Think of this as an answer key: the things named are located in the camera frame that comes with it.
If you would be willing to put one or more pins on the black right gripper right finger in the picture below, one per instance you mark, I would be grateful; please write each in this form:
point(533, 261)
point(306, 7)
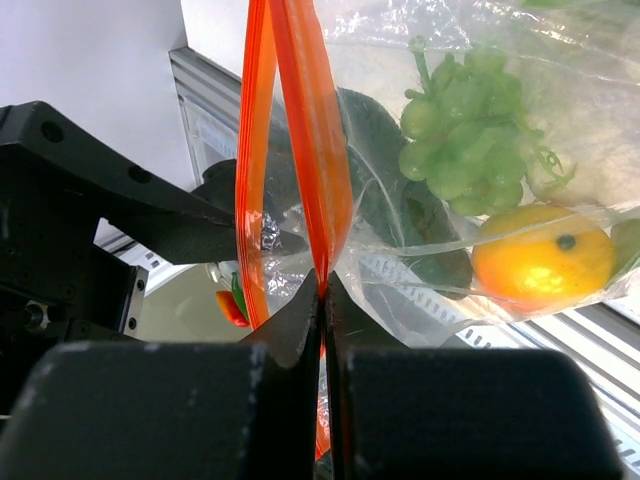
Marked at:
point(455, 413)

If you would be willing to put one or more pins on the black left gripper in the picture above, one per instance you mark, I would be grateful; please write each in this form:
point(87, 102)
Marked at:
point(57, 180)

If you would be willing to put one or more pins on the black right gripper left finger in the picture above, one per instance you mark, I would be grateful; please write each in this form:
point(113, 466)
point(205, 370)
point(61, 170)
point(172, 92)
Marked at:
point(151, 410)

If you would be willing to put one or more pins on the green cucumber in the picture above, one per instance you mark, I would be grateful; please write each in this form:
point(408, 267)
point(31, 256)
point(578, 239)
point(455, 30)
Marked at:
point(400, 212)

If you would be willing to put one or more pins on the yellow orange mango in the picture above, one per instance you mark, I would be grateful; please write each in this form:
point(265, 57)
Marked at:
point(541, 258)

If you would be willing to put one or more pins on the clear zip bag orange zipper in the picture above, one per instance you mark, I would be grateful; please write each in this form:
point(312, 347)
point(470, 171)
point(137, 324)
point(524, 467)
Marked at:
point(300, 53)

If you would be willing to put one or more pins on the green grape bunch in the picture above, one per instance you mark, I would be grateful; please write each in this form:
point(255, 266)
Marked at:
point(469, 138)

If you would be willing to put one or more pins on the white green cauliflower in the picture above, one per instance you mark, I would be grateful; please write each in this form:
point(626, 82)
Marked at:
point(586, 100)

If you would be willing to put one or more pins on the white slotted cable duct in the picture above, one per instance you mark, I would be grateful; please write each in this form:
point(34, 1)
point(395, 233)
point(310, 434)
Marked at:
point(419, 316)

